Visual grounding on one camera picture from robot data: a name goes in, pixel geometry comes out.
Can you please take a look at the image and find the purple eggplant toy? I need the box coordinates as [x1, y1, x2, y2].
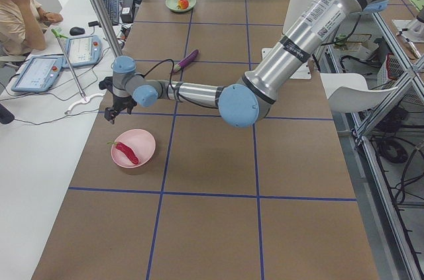
[173, 49, 199, 73]

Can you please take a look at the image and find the green plate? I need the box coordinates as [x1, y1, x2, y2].
[165, 0, 197, 13]

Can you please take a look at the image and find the black keyboard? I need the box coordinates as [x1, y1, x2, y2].
[102, 0, 120, 26]

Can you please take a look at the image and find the near teach pendant tablet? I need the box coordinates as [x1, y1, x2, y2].
[11, 56, 64, 93]

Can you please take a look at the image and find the aluminium frame post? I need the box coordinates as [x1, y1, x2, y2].
[90, 0, 122, 58]

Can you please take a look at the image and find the long grabber stick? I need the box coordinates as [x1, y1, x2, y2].
[51, 28, 104, 116]

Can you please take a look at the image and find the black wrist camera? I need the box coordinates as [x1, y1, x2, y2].
[98, 76, 113, 92]

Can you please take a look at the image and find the red chili pepper toy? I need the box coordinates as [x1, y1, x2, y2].
[108, 142, 139, 165]

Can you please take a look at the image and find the pink plate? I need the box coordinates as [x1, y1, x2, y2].
[110, 129, 156, 169]

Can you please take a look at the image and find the seated person beige shirt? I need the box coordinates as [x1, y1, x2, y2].
[1, 0, 63, 56]

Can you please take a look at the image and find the white plastic chair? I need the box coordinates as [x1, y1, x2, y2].
[320, 73, 398, 113]

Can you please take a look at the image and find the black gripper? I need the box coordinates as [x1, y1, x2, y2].
[104, 95, 136, 124]

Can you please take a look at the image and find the red pomegranate toy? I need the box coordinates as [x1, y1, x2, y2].
[178, 0, 189, 10]

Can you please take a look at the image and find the black computer mouse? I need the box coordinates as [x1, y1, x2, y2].
[69, 26, 85, 36]

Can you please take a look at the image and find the far teach pendant tablet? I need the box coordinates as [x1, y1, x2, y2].
[65, 35, 102, 68]

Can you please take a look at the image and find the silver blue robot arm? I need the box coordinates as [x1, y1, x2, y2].
[101, 0, 381, 127]

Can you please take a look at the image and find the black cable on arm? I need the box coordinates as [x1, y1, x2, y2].
[142, 58, 219, 109]

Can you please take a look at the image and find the teach pendant tablet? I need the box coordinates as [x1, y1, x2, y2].
[65, 35, 102, 68]
[11, 56, 64, 93]

